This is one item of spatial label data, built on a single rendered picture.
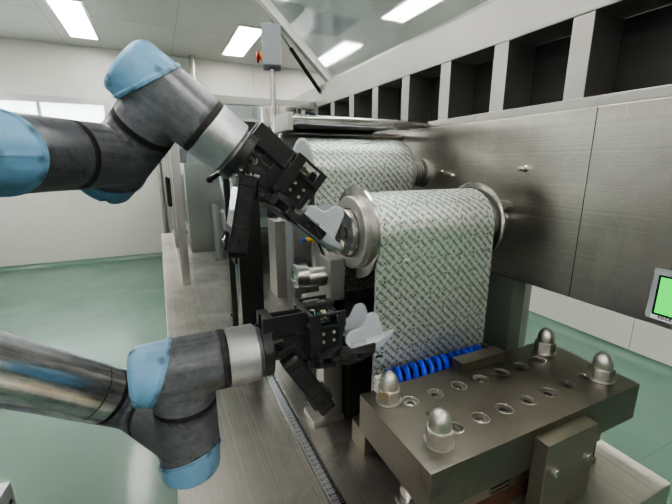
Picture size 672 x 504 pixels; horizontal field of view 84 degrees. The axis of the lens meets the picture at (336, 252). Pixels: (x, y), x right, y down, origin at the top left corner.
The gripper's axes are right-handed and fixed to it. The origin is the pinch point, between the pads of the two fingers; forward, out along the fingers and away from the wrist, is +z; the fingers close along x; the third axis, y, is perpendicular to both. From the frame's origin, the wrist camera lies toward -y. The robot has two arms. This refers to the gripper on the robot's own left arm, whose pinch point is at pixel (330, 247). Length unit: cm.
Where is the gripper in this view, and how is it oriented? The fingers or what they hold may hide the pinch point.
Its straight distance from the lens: 58.2
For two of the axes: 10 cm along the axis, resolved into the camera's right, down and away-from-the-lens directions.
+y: 5.8, -8.1, 0.9
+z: 6.9, 5.5, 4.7
